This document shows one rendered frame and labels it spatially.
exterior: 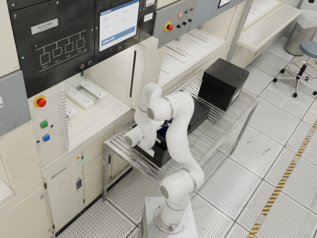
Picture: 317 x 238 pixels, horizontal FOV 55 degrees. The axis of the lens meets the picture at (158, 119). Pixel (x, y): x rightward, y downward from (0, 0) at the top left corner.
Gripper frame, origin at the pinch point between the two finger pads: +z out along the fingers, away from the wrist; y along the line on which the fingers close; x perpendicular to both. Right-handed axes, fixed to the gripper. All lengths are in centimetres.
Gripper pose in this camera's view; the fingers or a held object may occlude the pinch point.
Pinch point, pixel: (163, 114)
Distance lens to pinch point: 190.0
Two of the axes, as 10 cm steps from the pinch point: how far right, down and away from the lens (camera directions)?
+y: 7.6, 5.3, -3.8
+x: 1.5, -7.1, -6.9
